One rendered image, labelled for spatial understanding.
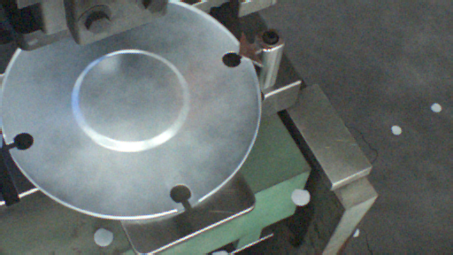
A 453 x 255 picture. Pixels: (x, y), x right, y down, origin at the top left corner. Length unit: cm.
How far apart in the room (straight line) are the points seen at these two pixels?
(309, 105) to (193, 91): 22
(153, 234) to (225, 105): 17
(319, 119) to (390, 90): 85
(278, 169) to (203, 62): 18
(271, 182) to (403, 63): 99
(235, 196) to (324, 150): 23
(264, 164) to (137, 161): 22
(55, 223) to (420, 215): 98
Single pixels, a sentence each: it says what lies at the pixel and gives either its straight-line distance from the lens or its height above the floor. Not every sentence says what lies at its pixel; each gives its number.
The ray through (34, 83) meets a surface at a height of 78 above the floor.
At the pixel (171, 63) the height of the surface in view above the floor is 78.
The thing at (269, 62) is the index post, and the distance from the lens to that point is 96.
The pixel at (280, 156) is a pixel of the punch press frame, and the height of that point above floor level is 65.
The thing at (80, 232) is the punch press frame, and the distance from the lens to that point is 98.
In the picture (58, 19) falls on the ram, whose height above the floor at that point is 91.
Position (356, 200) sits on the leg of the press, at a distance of 105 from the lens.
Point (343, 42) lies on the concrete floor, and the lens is 195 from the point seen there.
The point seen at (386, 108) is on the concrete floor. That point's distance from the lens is 188.
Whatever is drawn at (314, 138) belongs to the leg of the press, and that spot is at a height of 64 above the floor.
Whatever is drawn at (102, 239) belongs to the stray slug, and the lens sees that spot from 97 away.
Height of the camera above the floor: 156
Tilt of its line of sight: 59 degrees down
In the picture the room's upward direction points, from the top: 5 degrees clockwise
